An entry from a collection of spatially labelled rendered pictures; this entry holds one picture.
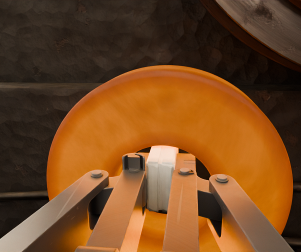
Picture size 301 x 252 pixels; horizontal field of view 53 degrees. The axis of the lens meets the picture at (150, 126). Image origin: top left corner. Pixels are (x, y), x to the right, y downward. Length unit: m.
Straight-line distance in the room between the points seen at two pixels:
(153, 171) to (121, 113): 0.04
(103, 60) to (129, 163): 0.28
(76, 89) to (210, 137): 0.24
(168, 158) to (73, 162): 0.06
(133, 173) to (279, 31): 0.17
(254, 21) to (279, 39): 0.02
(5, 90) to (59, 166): 0.24
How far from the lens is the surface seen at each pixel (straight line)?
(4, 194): 0.46
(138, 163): 0.16
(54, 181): 0.21
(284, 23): 0.27
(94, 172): 0.16
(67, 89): 0.39
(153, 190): 0.17
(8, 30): 0.48
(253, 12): 0.26
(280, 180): 0.19
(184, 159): 0.18
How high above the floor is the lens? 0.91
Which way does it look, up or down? 14 degrees down
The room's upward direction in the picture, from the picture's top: straight up
